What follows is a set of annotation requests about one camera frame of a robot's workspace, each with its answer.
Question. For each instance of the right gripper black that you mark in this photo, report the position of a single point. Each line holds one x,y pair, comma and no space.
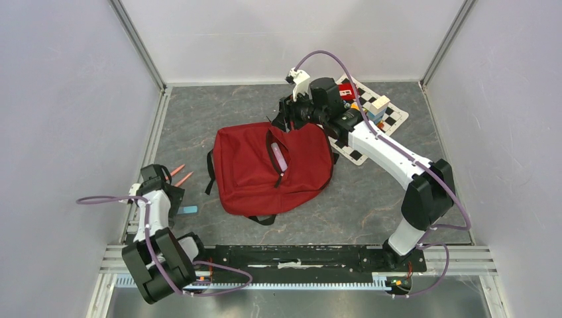
288,108

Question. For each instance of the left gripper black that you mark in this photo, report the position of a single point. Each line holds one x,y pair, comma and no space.
176,199

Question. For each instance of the orange pencil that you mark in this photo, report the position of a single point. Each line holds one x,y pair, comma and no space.
184,179
178,169

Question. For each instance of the red backpack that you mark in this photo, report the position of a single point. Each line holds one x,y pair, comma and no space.
242,166

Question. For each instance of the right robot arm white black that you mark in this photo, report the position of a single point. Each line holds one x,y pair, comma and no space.
429,185

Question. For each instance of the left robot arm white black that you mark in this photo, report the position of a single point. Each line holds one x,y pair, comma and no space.
156,257

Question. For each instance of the red toy block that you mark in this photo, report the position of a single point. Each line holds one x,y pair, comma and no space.
347,93

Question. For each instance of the white blue block tower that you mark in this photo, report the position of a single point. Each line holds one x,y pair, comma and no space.
376,107

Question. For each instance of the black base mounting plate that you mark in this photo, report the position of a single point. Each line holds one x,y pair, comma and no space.
308,264

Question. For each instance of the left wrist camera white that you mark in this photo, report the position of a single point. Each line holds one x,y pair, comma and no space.
133,190

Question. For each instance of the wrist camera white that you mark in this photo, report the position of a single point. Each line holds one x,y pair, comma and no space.
133,190
300,80

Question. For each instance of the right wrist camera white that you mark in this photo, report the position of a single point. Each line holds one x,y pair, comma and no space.
300,80

